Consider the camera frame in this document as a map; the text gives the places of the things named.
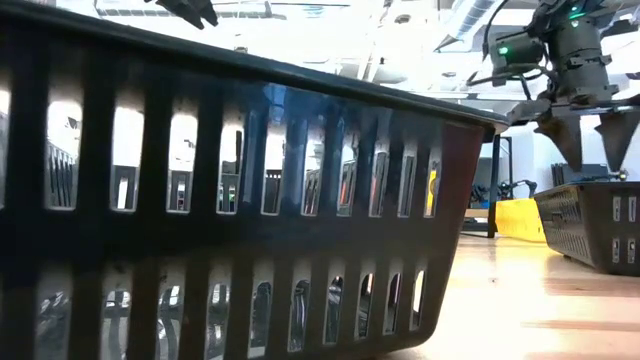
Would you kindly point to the black stacked cases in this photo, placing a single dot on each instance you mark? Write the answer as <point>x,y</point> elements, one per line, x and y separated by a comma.
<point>591,173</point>

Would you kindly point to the black-framed wooden shelf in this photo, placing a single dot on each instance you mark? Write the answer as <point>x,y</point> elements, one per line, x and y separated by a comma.
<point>493,190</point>

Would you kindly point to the yellow slotted plastic basket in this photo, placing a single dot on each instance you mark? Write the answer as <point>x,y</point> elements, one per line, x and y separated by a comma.
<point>433,192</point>
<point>520,220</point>

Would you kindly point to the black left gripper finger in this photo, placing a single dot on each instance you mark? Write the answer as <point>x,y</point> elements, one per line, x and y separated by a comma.
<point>180,11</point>
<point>207,11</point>

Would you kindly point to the background black robot arm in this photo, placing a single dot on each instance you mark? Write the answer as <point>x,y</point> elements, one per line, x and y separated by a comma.
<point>480,192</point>

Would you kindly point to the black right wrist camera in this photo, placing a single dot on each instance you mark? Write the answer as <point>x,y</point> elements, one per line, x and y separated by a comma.
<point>517,52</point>

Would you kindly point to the silver ventilation duct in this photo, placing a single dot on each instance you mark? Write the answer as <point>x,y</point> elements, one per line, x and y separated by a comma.
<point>465,22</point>

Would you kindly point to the red slotted plastic basket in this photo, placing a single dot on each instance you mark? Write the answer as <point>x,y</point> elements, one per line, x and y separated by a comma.
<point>346,192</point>

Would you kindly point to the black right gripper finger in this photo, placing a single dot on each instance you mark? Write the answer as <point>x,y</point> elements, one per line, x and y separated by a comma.
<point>620,135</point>
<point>565,137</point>

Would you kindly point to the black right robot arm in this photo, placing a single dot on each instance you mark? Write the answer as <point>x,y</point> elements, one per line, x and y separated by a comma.
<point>580,55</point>

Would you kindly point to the black slotted plastic basket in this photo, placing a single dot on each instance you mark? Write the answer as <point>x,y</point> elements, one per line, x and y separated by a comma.
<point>600,227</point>
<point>300,235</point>

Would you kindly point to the long ceiling light strip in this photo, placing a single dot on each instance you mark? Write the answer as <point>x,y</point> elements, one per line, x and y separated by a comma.
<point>450,95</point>

